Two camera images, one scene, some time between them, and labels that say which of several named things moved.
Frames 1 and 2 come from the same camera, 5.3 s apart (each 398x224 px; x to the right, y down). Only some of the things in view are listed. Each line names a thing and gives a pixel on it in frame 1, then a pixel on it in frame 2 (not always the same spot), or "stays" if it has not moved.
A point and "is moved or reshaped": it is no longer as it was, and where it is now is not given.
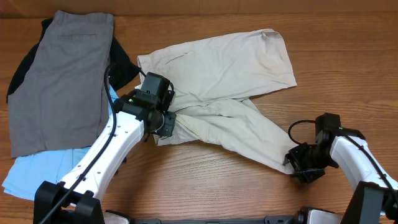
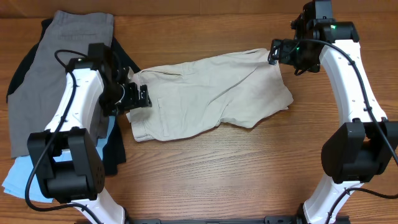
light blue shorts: x=30 y=171 stays
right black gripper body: x=308 y=162 to x=300 y=55
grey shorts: x=60 y=100 stays
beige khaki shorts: x=214 y=82 is moved or reshaped
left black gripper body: x=167 y=126 to x=129 y=97
